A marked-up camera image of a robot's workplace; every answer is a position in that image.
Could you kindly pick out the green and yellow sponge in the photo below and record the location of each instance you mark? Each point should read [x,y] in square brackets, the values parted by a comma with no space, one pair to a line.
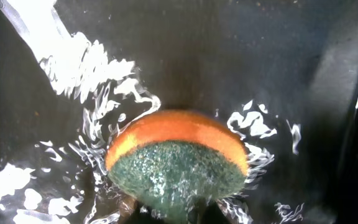
[174,160]

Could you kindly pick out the black water tray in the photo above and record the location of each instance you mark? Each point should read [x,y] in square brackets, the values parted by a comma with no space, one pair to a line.
[282,75]

